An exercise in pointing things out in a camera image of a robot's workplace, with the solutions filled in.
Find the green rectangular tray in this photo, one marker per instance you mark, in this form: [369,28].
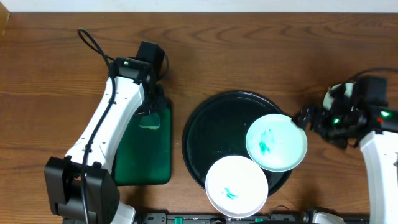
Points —
[143,156]

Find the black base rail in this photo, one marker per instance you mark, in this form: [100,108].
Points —
[163,218]

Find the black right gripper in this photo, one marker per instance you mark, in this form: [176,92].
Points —
[319,122]

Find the black round tray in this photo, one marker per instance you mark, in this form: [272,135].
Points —
[218,127]

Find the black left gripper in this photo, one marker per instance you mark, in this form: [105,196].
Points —
[156,101]

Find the mint green plate top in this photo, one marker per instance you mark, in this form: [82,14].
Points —
[337,93]

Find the white plate front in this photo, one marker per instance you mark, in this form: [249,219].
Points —
[236,186]

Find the green yellow sponge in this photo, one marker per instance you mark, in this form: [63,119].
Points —
[150,121]

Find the mint green plate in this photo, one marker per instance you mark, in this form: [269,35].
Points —
[275,143]
[337,93]

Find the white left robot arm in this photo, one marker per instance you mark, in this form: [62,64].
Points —
[79,185]

